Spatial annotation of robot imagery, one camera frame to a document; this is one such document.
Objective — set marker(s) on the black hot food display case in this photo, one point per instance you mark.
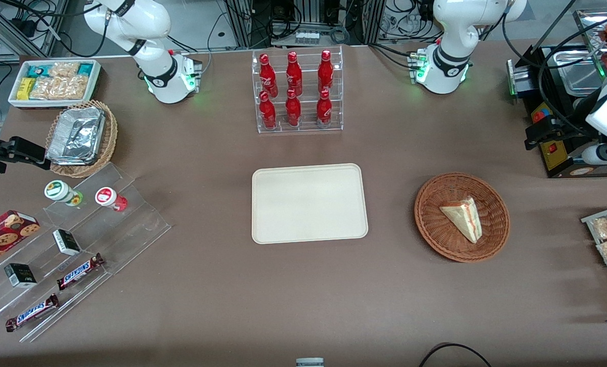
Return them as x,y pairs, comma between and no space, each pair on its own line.
556,158

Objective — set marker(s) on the clear acrylic bottle rack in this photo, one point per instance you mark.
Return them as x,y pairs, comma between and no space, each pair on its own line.
306,127

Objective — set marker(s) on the tray of packaged snacks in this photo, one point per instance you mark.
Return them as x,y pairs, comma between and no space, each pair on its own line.
602,265

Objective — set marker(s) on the red cola bottle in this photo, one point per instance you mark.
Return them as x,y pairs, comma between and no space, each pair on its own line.
293,112
324,111
268,114
294,76
325,74
268,79

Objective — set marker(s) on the Snickers chocolate bar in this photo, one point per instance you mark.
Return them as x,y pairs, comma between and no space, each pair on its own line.
30,313
79,271

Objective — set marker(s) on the beige plastic tray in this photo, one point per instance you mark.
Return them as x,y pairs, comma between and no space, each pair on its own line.
308,204

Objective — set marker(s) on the yellow snack packet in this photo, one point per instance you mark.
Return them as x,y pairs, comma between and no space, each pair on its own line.
25,88

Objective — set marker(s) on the clear acrylic stepped display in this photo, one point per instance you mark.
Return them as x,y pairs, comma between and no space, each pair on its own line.
130,229

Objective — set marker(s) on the brown round wicker basket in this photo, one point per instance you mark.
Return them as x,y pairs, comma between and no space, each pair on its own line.
438,239

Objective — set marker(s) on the small black carton box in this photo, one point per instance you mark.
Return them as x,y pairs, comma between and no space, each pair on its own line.
20,276
66,242

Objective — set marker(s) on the clear rice cracker bag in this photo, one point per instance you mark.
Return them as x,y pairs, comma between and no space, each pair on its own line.
75,87
46,88
64,70

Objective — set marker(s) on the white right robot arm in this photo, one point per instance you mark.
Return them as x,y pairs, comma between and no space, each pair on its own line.
156,76

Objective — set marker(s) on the small grey white device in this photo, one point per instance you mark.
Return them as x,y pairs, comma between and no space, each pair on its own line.
309,362

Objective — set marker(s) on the stacked aluminium foil containers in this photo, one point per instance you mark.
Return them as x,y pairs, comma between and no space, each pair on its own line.
76,135

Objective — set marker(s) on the white rectangular snack bin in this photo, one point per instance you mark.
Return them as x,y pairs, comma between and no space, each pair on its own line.
95,81

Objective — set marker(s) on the red lid snack cup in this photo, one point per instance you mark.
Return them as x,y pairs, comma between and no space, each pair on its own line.
107,197

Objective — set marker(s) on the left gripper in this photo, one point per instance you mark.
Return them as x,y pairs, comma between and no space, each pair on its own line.
564,128

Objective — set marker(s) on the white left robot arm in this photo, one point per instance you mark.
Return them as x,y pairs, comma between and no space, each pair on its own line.
449,61

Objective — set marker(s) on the stainless steel food pan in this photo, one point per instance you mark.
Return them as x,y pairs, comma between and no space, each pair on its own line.
579,71

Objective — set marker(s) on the white power strip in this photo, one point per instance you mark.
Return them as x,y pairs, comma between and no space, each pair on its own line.
307,37

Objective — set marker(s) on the red tartan cookie box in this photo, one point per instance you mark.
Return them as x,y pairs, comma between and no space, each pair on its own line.
2,235

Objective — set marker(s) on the triangular sandwich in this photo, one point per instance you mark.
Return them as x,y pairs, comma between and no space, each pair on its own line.
464,218

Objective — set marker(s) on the green lid snack cup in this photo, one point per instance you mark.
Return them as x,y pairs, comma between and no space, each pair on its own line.
58,190

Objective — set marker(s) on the teal snack packet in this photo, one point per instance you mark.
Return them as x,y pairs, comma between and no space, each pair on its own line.
39,70
85,69

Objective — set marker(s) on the light woven wicker basket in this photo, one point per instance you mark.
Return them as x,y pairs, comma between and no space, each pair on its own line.
110,132

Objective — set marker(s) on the silver metal side unit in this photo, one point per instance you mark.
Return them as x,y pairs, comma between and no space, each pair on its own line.
520,79

